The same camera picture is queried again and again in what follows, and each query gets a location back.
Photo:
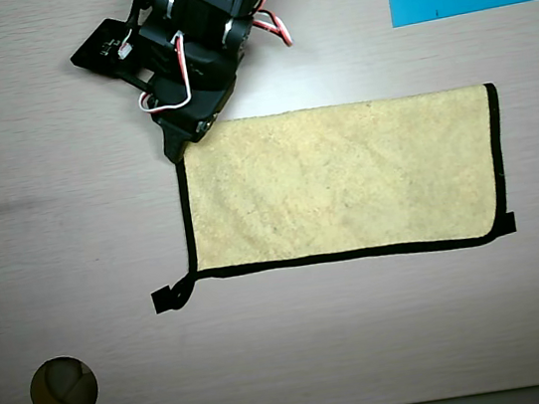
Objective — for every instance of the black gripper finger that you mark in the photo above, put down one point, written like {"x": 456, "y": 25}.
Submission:
{"x": 175, "y": 147}

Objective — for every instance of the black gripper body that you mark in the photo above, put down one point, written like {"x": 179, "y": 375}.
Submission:
{"x": 197, "y": 113}

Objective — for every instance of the yellow towel with black trim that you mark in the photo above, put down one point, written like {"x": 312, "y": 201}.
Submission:
{"x": 337, "y": 182}

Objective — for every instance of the large black tape piece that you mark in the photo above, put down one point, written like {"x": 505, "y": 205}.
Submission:
{"x": 162, "y": 301}

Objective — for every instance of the narrow black tape strip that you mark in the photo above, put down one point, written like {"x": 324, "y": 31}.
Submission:
{"x": 511, "y": 222}

